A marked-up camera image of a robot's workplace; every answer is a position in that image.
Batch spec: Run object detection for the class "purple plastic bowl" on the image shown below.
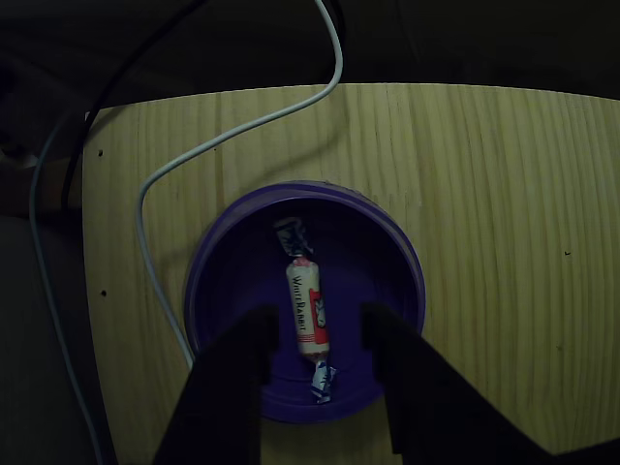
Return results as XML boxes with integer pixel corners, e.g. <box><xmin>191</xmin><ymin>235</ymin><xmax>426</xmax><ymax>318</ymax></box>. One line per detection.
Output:
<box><xmin>182</xmin><ymin>179</ymin><xmax>428</xmax><ymax>427</ymax></box>

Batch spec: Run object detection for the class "White Rabbit candy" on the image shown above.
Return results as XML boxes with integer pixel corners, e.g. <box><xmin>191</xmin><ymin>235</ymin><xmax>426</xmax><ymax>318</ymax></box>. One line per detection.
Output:
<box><xmin>272</xmin><ymin>217</ymin><xmax>339</xmax><ymax>406</ymax></box>

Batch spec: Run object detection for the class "thin black cable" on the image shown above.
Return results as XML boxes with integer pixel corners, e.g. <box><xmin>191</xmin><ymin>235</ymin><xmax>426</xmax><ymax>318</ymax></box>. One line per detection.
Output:
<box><xmin>60</xmin><ymin>0</ymin><xmax>209</xmax><ymax>214</ymax></box>

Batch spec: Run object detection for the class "white USB cable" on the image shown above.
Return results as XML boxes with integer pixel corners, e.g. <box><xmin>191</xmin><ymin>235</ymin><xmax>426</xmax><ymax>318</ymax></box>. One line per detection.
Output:
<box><xmin>139</xmin><ymin>0</ymin><xmax>346</xmax><ymax>372</ymax></box>

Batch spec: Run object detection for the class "grey cable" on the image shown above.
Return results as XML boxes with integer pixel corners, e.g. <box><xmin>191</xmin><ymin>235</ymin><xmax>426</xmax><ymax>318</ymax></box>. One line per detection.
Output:
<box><xmin>27</xmin><ymin>111</ymin><xmax>106</xmax><ymax>465</ymax></box>

